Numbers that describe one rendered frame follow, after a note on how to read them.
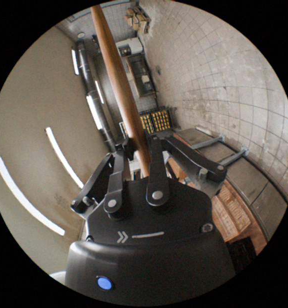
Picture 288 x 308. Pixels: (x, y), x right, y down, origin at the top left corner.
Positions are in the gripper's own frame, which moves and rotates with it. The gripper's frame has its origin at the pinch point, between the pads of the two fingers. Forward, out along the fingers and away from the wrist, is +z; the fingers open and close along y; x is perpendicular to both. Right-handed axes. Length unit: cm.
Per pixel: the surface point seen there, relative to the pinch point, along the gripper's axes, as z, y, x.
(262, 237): -47, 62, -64
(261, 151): 12, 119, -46
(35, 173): 32, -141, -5
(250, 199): -11, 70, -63
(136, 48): 383, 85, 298
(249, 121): 36, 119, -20
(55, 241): -25, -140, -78
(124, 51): 379, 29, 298
